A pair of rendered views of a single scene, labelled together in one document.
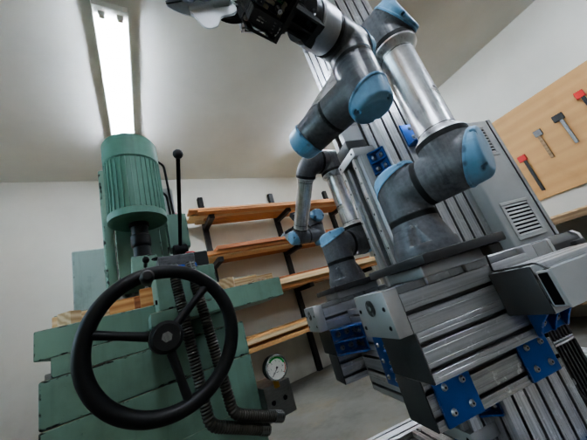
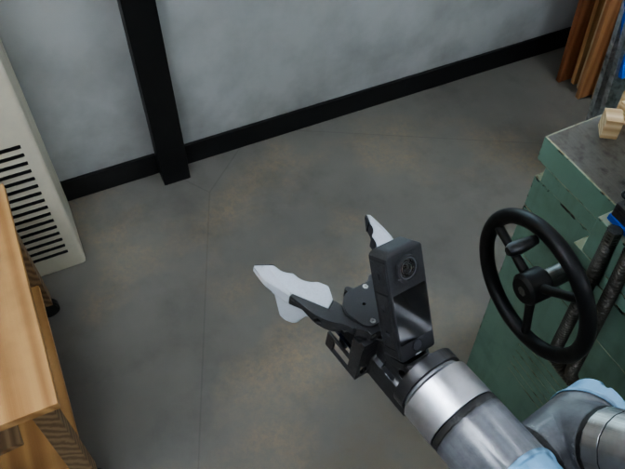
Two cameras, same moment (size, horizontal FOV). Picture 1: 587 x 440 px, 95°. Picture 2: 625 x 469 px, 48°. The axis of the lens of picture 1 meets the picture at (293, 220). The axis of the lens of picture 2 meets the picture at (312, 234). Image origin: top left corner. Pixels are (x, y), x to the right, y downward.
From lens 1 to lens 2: 1.15 m
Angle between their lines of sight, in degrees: 108
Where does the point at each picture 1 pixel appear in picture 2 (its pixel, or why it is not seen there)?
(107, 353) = (575, 208)
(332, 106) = not seen: hidden behind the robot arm
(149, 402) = not seen: hidden behind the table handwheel
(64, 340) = (556, 164)
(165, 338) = (520, 290)
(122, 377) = (574, 237)
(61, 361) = (549, 178)
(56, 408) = (535, 202)
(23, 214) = not seen: outside the picture
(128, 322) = (600, 207)
